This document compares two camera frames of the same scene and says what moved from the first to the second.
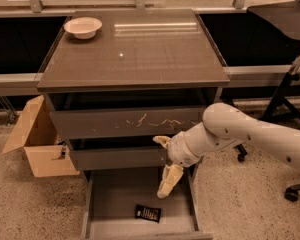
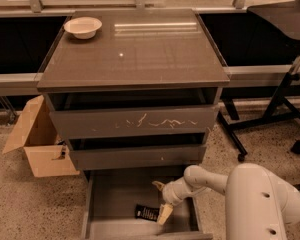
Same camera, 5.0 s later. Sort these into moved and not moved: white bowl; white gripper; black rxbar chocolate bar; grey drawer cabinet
Moved: white gripper
Not moved: black rxbar chocolate bar; white bowl; grey drawer cabinet
